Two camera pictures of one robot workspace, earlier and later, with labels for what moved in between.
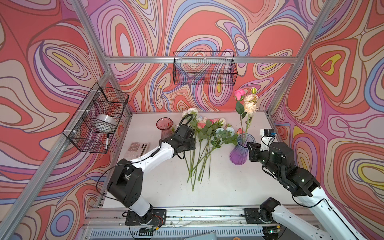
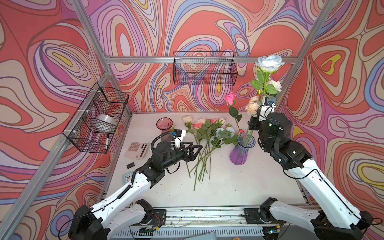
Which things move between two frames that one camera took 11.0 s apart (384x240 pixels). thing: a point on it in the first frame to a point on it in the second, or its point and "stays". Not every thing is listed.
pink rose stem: x=239 y=95 to x=230 y=99
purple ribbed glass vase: x=239 y=154 stays
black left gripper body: x=189 y=145 to x=175 y=157
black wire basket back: x=204 y=68 stays
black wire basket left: x=95 y=123 stays
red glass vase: x=164 y=124 stays
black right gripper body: x=263 y=157 to x=258 y=126
